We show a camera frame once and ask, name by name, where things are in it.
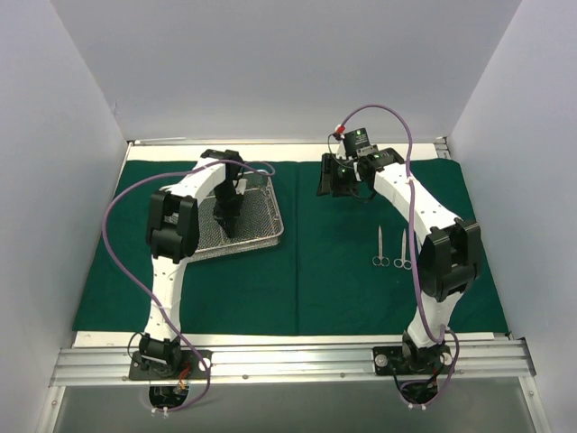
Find metal mesh instrument tray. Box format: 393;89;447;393
189;172;284;263

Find steel surgical scissors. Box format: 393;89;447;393
393;230;412;271

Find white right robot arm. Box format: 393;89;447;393
316;126;482;373

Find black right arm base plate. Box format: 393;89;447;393
371;344;453;376

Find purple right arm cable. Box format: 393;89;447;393
340;104;462;405

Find steel forceps long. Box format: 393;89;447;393
371;226;390;268

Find aluminium front rail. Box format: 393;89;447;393
49;340;537;387

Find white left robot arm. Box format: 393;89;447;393
139;150;243;378

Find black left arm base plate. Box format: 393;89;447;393
128;349;213;382

